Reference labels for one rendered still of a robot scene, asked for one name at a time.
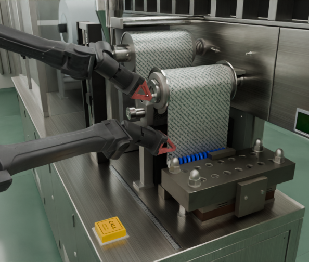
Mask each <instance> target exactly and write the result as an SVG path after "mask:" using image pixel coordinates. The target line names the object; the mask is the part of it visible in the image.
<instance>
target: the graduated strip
mask: <svg viewBox="0 0 309 262"><path fill-rule="evenodd" d="M108 167H109V168H110V170H111V171H112V172H113V173H114V175H115V176H116V178H117V179H118V180H119V181H120V183H121V184H122V185H123V186H124V187H125V189H126V190H127V191H128V192H129V194H130V195H131V196H132V197H133V199H134V200H135V201H136V202H137V204H138V205H139V206H140V207H141V208H142V210H143V211H144V212H145V213H146V215H147V216H148V217H149V218H150V220H151V221H152V222H153V223H154V225H155V226H156V227H157V228H158V229H159V231H160V232H161V233H162V234H163V236H164V237H165V238H166V239H167V241H168V242H169V243H170V244H171V246H172V247H173V248H174V249H175V250H178V249H181V248H182V247H181V245H180V244H179V243H178V242H177V241H176V240H175V238H174V237H173V236H172V235H171V234H170V233H169V231H168V230H167V229H166V227H165V226H164V225H163V224H162V223H161V221H160V220H159V219H158V218H157V217H156V216H155V214H154V213H153V212H152V211H151V210H150V208H149V207H148V206H147V205H146V204H145V203H144V201H143V200H142V199H141V198H140V197H139V195H138V194H137V193H136V192H135V191H134V190H133V188H132V187H131V186H130V185H129V184H128V183H127V181H126V180H125V179H124V178H123V177H122V175H121V174H120V173H119V172H118V171H117V169H116V168H115V167H114V166H113V165H110V166H108Z"/></svg>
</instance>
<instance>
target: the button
mask: <svg viewBox="0 0 309 262"><path fill-rule="evenodd" d="M95 230H96V232H97V234H98V236H99V238H100V239H101V241H102V243H105V242H108V241H111V240H114V239H117V238H121V237H124V236H126V229H125V228H124V226H123V225H122V223H121V222H120V220H119V219H118V217H113V218H109V219H106V220H102V221H99V222H96V223H95Z"/></svg>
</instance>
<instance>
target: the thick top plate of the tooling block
mask: <svg viewBox="0 0 309 262"><path fill-rule="evenodd" d="M252 149H253V147H251V148H246V149H242V150H238V151H236V153H235V155H231V156H227V157H224V158H220V159H216V160H211V159H209V158H205V159H201V160H197V161H192V162H188V163H184V164H180V165H179V169H180V170H181V172H180V173H177V174H172V173H170V172H169V168H168V167H167V168H163V169H162V183H161V186H162V187H163V188H164V189H165V190H166V191H167V192H168V193H169V194H170V195H171V196H172V197H173V198H174V199H175V200H176V201H177V202H178V203H179V204H180V205H181V206H182V207H183V208H184V209H185V210H186V211H187V212H190V211H194V210H196V209H199V208H203V207H206V206H209V205H212V204H215V203H219V202H222V201H226V200H229V199H232V198H235V197H236V192H237V183H238V182H241V181H245V180H248V179H252V178H255V177H259V176H263V175H264V176H265V177H267V178H268V181H267V187H270V186H274V185H277V184H280V183H283V182H286V181H290V180H293V177H294V170H295V162H293V161H291V160H289V159H287V158H285V159H284V161H285V162H284V163H282V164H278V163H275V162H273V157H274V154H275V152H273V151H271V150H269V149H267V148H265V147H263V152H254V151H253V150H252ZM194 169H195V170H197V171H198V172H199V177H200V183H201V186H199V187H196V188H194V187H190V186H189V185H188V182H189V176H190V172H191V171H192V170H194Z"/></svg>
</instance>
